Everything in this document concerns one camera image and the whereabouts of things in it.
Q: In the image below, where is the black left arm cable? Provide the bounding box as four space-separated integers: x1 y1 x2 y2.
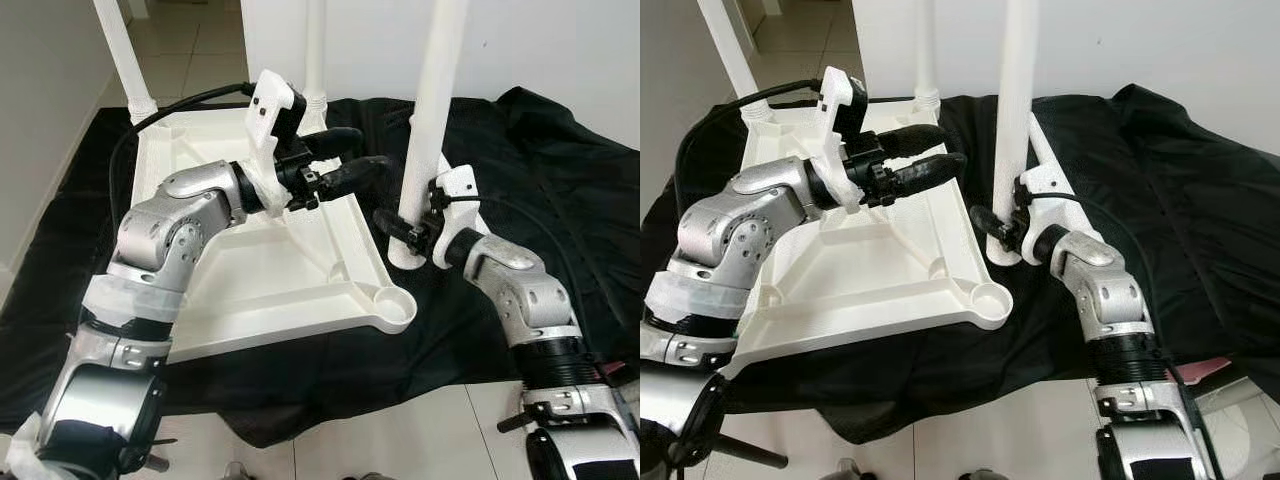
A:
675 78 827 216
108 82 257 233

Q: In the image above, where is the black table cloth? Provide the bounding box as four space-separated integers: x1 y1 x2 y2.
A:
0 85 641 451
640 82 1280 446

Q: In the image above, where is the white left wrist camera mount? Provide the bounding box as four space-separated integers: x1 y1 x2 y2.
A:
816 65 873 216
240 68 309 213

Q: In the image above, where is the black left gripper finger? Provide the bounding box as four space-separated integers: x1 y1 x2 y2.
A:
305 127 364 161
318 155 391 201
895 152 969 197
885 124 949 159

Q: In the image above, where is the white plastic table top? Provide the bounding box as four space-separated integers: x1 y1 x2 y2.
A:
720 95 1016 381
130 95 419 366

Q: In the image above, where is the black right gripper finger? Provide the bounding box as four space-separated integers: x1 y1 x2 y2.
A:
373 208 426 253
968 204 1016 249

